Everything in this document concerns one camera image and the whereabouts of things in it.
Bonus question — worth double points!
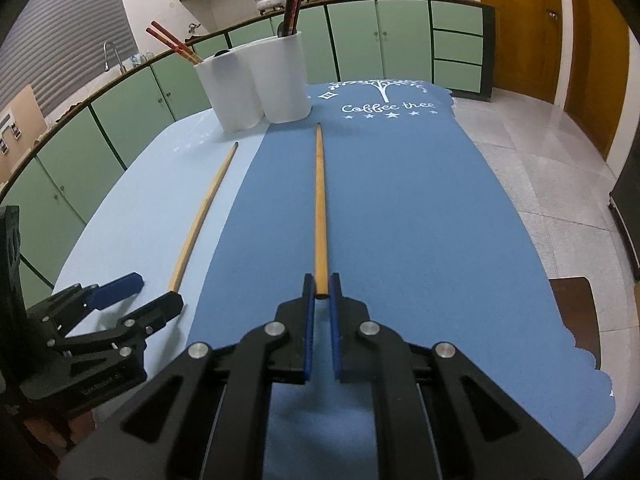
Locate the green base cabinets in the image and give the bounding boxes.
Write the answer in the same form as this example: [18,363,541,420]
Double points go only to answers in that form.
[0,0,497,302]

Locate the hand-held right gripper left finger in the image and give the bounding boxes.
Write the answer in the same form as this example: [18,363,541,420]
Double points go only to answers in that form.
[55,272,317,480]

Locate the dark blue printed mat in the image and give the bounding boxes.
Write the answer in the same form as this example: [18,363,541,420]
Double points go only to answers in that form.
[187,78,617,480]

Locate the grey window blinds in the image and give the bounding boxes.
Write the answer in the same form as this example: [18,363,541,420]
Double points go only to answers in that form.
[0,0,132,122]

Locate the white utensil holder cup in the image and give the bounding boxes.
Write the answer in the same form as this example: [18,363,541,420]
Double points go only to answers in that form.
[193,46,264,132]
[248,30,312,125]

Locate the person's left hand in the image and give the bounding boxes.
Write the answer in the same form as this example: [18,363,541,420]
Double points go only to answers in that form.
[21,401,97,462]

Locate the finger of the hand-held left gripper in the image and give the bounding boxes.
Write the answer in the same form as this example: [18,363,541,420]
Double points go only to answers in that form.
[54,291,185,362]
[29,272,145,327]

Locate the plain bamboo chopstick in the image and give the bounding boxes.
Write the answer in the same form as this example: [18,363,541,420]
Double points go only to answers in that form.
[167,141,240,294]
[313,122,331,300]

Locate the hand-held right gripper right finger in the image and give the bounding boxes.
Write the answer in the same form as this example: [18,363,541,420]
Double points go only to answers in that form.
[328,272,584,480]

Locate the light blue printed mat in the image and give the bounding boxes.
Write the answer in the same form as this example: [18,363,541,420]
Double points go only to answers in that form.
[50,104,275,353]

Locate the metal sink faucet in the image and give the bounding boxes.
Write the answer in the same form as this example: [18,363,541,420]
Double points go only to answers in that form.
[102,41,126,74]

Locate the black cabinet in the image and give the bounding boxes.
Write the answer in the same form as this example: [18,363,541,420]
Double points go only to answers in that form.
[607,159,640,282]

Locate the cardboard board with pictures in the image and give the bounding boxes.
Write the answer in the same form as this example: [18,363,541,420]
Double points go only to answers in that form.
[0,84,49,172]

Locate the brown wooden stool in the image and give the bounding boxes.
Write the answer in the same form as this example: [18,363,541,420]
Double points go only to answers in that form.
[548,275,602,362]

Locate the wooden door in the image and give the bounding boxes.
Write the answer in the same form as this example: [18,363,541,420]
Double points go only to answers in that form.
[475,0,564,104]
[565,0,632,162]

